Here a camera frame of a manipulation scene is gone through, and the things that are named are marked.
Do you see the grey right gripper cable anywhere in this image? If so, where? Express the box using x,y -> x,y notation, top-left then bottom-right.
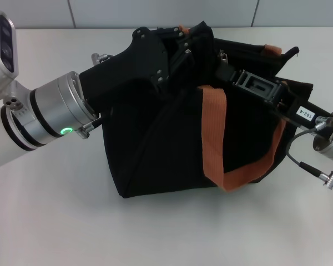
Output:
286,115 -> 333,192

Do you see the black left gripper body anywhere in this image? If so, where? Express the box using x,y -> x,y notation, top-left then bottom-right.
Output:
79,27 -> 169,113

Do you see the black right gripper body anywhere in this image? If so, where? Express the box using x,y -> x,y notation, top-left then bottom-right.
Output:
269,83 -> 333,131

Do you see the silver metal zipper pull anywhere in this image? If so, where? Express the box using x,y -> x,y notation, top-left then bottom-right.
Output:
218,49 -> 229,67

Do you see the black bag with orange handles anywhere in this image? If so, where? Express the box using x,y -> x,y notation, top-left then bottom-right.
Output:
101,21 -> 314,199

